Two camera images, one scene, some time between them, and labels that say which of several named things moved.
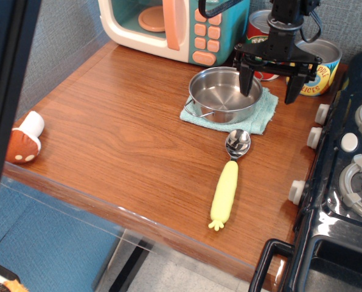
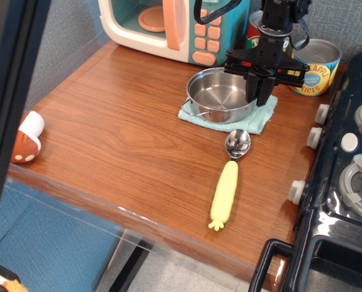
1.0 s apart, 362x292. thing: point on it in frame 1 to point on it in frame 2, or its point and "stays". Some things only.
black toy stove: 334,244 stays
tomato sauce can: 258,32 stays
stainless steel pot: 216,95 stays
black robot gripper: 279,54 to 269,59
